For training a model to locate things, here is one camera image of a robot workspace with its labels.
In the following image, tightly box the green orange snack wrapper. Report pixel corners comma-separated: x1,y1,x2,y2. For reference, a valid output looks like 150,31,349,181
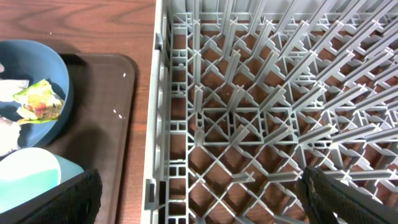
13,79,64,124

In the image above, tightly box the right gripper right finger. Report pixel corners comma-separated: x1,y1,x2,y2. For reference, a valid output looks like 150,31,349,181
297,167,397,224

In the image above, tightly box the dark brown serving tray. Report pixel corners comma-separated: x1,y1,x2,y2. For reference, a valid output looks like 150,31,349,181
45,54,136,223

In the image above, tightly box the dark blue plate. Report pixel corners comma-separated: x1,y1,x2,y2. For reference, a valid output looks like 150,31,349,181
1,40,73,148

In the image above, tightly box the grey dishwasher rack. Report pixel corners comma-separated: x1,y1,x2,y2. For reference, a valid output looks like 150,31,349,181
141,0,397,223

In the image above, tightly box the light blue cup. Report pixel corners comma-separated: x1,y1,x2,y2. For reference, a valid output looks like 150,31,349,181
1,147,83,213

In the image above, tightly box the white tissue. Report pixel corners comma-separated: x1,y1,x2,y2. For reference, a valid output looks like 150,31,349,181
0,117,21,157
0,79,29,102

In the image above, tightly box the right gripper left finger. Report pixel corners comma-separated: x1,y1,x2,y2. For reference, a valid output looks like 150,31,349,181
1,169,103,224

